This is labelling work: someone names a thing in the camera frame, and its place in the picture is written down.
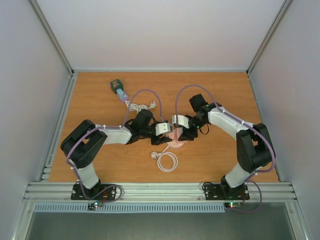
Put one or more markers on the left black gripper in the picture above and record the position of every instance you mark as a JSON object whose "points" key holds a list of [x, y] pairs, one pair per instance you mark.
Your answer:
{"points": [[159, 141]]}

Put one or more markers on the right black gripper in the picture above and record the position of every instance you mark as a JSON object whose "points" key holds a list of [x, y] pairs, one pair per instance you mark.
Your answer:
{"points": [[189, 134]]}

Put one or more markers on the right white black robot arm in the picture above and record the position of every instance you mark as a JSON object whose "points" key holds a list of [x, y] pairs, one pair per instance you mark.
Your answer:
{"points": [[254, 149]]}

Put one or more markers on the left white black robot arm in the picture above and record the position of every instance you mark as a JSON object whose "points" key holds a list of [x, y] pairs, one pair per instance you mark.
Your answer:
{"points": [[83, 144]]}

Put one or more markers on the light blue plug adapter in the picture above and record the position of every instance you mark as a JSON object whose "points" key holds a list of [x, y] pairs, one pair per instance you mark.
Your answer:
{"points": [[120, 93]]}

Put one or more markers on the purple power strip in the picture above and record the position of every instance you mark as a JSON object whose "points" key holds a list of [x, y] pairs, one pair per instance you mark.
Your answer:
{"points": [[123, 97]]}

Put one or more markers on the dark green cube adapter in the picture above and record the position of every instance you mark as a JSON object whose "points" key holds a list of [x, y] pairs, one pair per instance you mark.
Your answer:
{"points": [[116, 85]]}

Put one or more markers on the right green circuit board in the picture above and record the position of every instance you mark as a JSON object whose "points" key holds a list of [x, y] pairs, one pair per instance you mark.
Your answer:
{"points": [[232, 204]]}

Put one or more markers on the green circuit board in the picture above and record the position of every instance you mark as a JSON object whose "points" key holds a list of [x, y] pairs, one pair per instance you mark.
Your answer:
{"points": [[93, 206], [232, 204]]}

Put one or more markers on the left green circuit board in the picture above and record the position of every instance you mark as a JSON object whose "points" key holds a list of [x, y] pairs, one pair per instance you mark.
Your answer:
{"points": [[93, 206]]}

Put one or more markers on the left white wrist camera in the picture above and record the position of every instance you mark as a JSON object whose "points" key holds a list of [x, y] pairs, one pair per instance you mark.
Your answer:
{"points": [[163, 129]]}

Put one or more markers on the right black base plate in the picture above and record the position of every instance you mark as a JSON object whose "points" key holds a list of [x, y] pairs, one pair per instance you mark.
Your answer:
{"points": [[214, 191]]}

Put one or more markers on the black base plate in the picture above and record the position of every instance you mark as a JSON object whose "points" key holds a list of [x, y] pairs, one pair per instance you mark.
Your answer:
{"points": [[214, 191], [97, 193]]}

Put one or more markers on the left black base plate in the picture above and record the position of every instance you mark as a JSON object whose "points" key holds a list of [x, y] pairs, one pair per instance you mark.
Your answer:
{"points": [[97, 193]]}

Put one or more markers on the aluminium front rail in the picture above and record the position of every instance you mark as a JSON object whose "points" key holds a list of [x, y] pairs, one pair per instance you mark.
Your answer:
{"points": [[272, 192]]}

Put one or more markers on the grey slotted cable duct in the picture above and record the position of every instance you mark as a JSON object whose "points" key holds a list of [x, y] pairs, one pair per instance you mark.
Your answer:
{"points": [[131, 208]]}

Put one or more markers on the right aluminium frame post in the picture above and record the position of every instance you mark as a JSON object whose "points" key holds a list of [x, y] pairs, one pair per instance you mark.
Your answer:
{"points": [[269, 34]]}

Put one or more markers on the aluminium frame post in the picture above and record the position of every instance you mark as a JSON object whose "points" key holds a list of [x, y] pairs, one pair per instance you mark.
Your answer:
{"points": [[269, 34], [46, 26]]}

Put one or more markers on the left aluminium frame post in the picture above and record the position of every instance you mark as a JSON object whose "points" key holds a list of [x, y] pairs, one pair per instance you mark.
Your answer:
{"points": [[46, 26]]}

